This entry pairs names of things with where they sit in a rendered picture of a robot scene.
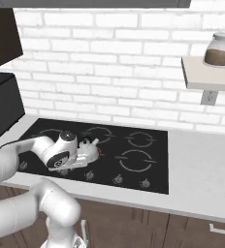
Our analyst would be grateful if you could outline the grey range hood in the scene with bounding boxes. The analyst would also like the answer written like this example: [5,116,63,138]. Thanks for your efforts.
[0,0,192,10]

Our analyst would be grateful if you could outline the black microwave oven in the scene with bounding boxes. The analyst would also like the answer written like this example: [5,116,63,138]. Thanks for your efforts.
[0,71,26,140]

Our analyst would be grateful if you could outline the brown wooden drawer front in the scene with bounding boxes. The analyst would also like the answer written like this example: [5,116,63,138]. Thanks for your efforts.
[178,216,225,248]

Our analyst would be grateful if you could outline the beige wall shelf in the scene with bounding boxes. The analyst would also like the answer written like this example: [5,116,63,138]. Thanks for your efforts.
[180,55,225,93]

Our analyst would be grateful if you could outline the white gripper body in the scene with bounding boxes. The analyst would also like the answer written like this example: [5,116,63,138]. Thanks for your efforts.
[59,153,91,171]

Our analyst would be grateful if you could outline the white drawer handle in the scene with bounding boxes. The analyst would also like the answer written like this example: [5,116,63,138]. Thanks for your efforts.
[209,223,225,237]

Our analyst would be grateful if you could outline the white bar door handle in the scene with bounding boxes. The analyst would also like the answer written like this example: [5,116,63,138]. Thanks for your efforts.
[80,219,89,248]

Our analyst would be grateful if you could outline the brown wooden cupboard door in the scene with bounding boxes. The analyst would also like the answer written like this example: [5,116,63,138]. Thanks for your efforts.
[78,199,187,248]

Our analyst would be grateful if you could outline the grey wall socket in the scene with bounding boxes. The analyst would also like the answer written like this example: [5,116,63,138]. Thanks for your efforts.
[200,90,219,107]

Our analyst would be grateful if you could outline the dark wall cupboard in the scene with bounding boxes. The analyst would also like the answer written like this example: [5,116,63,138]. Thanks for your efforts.
[0,6,24,71]

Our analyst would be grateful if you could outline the glass jar with brown contents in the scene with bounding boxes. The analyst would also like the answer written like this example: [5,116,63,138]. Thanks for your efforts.
[203,31,225,69]

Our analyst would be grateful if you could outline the black hob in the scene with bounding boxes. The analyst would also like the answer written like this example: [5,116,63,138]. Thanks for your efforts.
[16,117,170,196]

